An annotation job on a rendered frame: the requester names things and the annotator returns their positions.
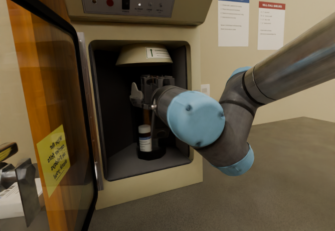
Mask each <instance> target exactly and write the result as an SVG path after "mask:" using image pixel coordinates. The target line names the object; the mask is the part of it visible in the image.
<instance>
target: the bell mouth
mask: <svg viewBox="0 0 335 231"><path fill-rule="evenodd" d="M172 63H173V61H172V59H171V57H170V55H169V53H168V51H167V49H166V47H165V45H163V44H159V43H134V44H128V45H124V46H122V47H121V50H120V53H119V56H118V59H117V62H116V65H115V66H118V67H141V66H158V65H168V64H172Z"/></svg>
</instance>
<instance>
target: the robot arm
mask: <svg viewBox="0 0 335 231"><path fill-rule="evenodd" d="M332 79H335V12H333V13H332V14H330V15H329V16H327V17H326V18H324V19H323V20H321V21H320V22H318V23H317V24H315V25H314V26H312V27H311V28H309V29H308V30H306V31H305V32H303V33H302V34H300V35H299V36H298V37H296V38H295V39H293V40H292V41H290V42H289V43H287V44H286V45H284V46H283V47H281V48H280V49H278V50H277V51H275V52H274V53H272V54H271V55H269V56H268V57H266V58H265V59H263V60H262V61H260V62H259V63H257V64H256V65H254V66H253V67H250V66H245V67H240V68H238V69H236V70H235V71H234V72H233V73H232V75H231V76H230V78H229V79H228V80H227V82H226V85H225V89H224V91H223V93H222V96H221V98H220V100H219V102H218V101H216V100H215V99H213V98H211V97H209V96H208V95H206V94H204V93H201V92H197V91H190V90H186V89H183V88H180V87H176V86H174V78H172V76H164V77H163V75H160V76H156V75H154V76H152V75H150V76H145V77H140V80H141V90H142V91H139V90H138V88H137V85H136V83H134V82H133V83H132V89H131V95H130V101H131V103H132V105H133V106H135V107H140V108H143V109H146V110H153V114H152V124H151V137H152V139H157V138H165V137H168V135H169V130H170V129H171V131H172V132H173V134H174V135H175V136H176V137H177V138H178V139H180V140H181V141H183V142H185V143H187V144H188V145H189V146H190V147H192V148H193V149H195V150H196V151H197V152H198V153H199V154H200V155H201V156H203V157H204V158H205V159H206V160H207V161H208V162H209V163H210V164H211V165H212V166H213V167H215V168H217V169H219V170H220V171H221V172H223V173H224V174H226V175H228V176H239V175H242V174H244V173H245V172H247V171H248V170H249V169H250V168H251V166H252V164H253V162H254V153H253V150H252V148H251V146H250V144H249V143H248V142H247V138H248V135H249V132H250V129H251V126H252V123H253V120H254V117H255V114H256V111H257V109H258V108H259V107H261V106H264V105H266V104H269V103H272V102H274V101H277V100H279V99H282V98H285V97H287V96H290V95H293V94H295V93H298V92H301V91H303V90H306V89H308V88H311V87H314V86H316V85H319V84H322V83H324V82H327V81H329V80H332ZM142 92H144V94H143V93H142Z"/></svg>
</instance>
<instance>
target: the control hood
mask: <svg viewBox="0 0 335 231"><path fill-rule="evenodd" d="M64 3H65V7H66V11H67V15H68V17H69V18H70V19H71V20H85V21H110V22H134V23H158V24H182V25H201V24H203V23H204V22H205V19H206V16H207V14H208V11H209V8H210V5H211V3H212V0H174V5H173V10H172V14H171V18H170V17H152V16H133V15H114V14H95V13H84V10H83V5H82V0H64Z"/></svg>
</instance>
